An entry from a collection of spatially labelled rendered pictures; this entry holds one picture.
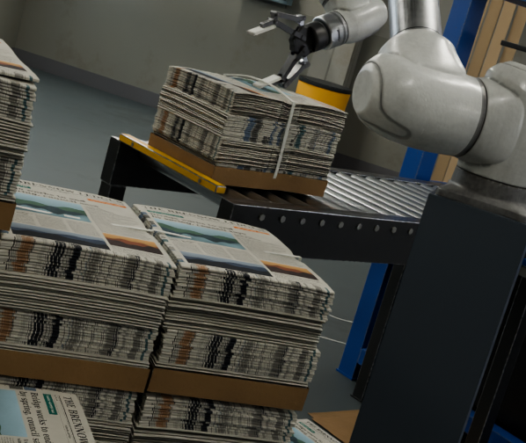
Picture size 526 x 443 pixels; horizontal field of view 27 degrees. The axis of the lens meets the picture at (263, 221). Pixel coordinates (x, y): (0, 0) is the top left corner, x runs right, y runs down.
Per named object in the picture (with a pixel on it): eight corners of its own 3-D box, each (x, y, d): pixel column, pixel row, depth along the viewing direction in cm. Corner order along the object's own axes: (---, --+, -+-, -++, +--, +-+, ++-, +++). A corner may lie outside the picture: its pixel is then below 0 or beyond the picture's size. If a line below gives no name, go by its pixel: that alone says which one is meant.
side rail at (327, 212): (221, 254, 251) (235, 204, 248) (208, 245, 254) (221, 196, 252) (558, 275, 339) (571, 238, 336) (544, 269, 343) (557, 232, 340)
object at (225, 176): (209, 183, 259) (215, 165, 259) (145, 148, 280) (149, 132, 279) (260, 189, 270) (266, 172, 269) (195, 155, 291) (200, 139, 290)
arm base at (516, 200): (536, 211, 225) (544, 185, 224) (528, 224, 204) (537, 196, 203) (449, 183, 229) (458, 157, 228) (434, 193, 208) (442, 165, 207)
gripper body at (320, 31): (327, 21, 278) (299, 32, 273) (330, 53, 282) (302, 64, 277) (309, 15, 283) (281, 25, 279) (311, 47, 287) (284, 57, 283)
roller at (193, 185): (252, 224, 259) (238, 216, 256) (146, 164, 293) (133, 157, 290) (262, 206, 259) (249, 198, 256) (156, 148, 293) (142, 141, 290)
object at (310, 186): (279, 190, 274) (283, 173, 273) (212, 156, 294) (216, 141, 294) (324, 197, 284) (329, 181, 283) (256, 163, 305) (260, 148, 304)
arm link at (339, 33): (349, 48, 284) (332, 55, 281) (326, 40, 291) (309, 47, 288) (347, 14, 280) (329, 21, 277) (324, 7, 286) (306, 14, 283)
